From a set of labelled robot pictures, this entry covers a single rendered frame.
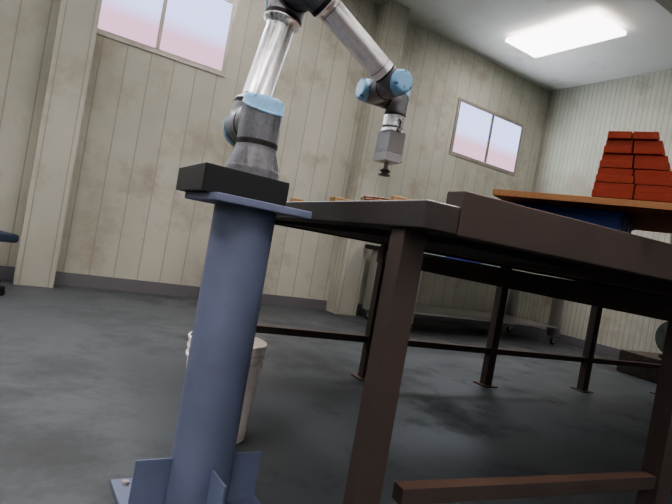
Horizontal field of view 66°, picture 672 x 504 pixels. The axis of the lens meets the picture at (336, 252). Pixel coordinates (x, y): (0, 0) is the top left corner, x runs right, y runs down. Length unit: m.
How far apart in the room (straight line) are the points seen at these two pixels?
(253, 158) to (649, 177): 1.19
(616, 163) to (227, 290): 1.26
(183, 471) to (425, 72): 6.39
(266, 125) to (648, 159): 1.17
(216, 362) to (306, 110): 4.98
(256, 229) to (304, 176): 4.73
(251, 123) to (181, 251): 4.22
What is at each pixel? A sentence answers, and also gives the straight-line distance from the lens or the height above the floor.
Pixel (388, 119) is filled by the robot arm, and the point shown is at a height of 1.25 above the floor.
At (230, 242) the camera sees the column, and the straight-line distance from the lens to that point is 1.38.
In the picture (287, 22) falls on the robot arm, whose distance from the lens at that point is 1.70.
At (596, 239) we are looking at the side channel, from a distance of 1.39.
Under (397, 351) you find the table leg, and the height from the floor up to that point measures 0.59.
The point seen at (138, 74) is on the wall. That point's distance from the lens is 5.57.
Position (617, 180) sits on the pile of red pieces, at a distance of 1.86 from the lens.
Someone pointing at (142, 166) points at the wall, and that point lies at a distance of 5.47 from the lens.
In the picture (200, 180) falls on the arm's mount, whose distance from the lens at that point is 1.35.
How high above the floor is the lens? 0.79
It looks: 1 degrees down
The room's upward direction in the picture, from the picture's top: 10 degrees clockwise
